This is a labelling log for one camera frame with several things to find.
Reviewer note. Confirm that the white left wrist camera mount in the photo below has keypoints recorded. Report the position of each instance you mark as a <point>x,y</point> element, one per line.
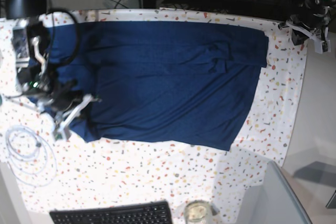
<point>321,42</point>

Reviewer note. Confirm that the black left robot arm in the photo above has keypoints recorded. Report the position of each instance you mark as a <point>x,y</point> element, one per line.
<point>330,4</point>

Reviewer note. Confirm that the dark blue t-shirt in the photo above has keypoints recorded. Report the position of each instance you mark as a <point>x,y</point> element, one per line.
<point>167,81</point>

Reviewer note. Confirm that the clear glass jar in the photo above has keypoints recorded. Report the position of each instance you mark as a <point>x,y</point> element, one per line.
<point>198,212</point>

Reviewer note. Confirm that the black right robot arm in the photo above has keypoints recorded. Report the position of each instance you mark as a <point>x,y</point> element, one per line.
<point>37,77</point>

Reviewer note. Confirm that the terrazzo patterned table cloth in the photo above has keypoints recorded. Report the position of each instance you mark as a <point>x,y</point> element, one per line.
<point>73,174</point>

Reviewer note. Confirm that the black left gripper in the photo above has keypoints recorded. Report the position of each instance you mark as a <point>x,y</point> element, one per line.
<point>313,20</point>

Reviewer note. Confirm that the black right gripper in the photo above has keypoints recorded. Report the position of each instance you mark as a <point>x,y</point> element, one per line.
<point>55,96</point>

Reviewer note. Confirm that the black computer keyboard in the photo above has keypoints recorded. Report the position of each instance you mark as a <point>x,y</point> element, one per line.
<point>154,212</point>

